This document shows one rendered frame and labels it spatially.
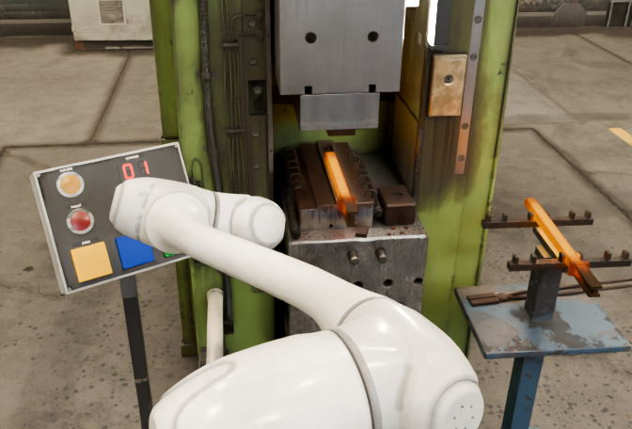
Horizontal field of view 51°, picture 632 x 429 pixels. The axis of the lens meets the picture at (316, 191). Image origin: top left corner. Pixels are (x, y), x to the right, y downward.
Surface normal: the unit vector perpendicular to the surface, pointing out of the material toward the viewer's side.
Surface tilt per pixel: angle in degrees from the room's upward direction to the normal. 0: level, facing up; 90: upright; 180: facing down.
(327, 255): 90
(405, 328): 12
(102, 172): 60
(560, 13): 90
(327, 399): 44
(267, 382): 19
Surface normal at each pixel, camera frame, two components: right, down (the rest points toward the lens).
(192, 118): 0.13, 0.46
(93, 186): 0.47, -0.11
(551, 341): 0.01, -0.89
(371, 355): 0.13, -0.71
